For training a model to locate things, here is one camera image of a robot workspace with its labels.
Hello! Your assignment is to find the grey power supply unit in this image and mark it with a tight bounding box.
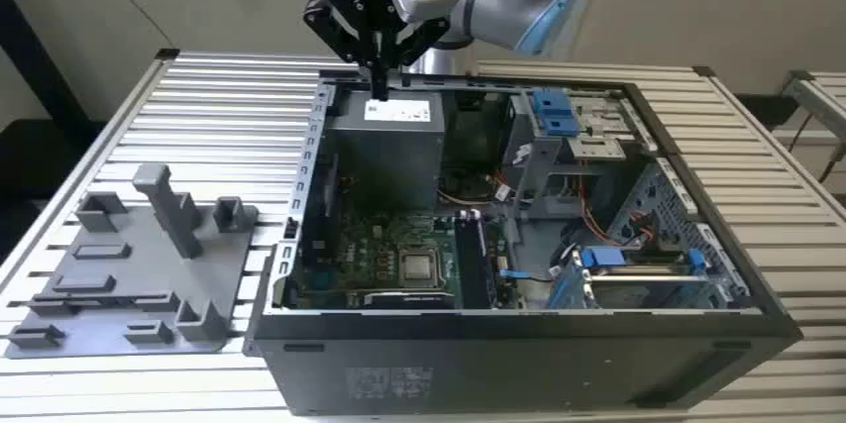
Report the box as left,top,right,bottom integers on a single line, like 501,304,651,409
327,90,446,211

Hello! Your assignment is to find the disk bay with blue rails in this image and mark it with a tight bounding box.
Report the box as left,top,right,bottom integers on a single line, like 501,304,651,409
547,244,733,311

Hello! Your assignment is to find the blue disk carrier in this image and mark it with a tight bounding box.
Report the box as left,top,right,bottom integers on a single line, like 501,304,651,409
531,89,581,138

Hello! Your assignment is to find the orange wire bundle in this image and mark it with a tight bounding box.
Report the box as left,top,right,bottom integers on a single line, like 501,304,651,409
573,159,655,247

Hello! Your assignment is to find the silver CPU in socket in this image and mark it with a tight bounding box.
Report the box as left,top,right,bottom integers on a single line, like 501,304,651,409
394,244,446,288

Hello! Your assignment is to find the grey metal drive cage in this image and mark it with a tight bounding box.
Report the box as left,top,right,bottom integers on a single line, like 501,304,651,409
499,89,657,220

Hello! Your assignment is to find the green motherboard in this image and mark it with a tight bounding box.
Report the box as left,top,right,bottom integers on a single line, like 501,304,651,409
290,212,525,310

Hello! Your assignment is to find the grey plastic parts rack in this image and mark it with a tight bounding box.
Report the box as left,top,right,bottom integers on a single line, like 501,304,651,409
4,162,276,361

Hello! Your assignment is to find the black open PC case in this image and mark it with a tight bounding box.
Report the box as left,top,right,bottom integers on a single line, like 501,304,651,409
240,68,805,417

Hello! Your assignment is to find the neighbouring metal slat table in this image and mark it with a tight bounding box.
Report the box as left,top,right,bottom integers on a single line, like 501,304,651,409
773,69,846,147

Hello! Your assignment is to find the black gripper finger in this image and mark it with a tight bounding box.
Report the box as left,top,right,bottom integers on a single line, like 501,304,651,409
380,19,453,99
303,0,383,100

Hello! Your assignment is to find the black upright post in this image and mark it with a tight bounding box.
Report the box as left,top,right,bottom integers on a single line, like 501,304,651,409
0,0,100,137

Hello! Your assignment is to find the black graphics card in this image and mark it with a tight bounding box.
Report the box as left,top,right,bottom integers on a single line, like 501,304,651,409
360,290,459,309

